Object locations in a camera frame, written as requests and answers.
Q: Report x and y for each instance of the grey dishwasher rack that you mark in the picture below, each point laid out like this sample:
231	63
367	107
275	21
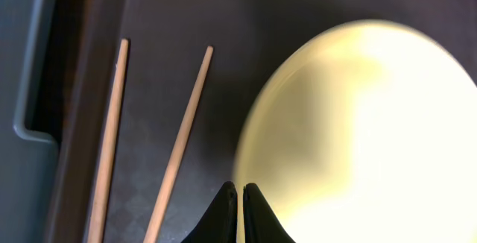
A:
28	157

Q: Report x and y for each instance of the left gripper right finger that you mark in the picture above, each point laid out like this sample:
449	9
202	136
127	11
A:
260	223

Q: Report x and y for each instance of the dark brown serving tray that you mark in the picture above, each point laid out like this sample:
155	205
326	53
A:
168	39

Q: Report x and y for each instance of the yellow plate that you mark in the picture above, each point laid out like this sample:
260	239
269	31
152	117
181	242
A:
367	133

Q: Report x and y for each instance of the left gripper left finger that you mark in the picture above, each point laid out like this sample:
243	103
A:
219	222

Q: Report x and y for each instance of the wooden chopstick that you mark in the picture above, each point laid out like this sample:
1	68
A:
167	185
108	149

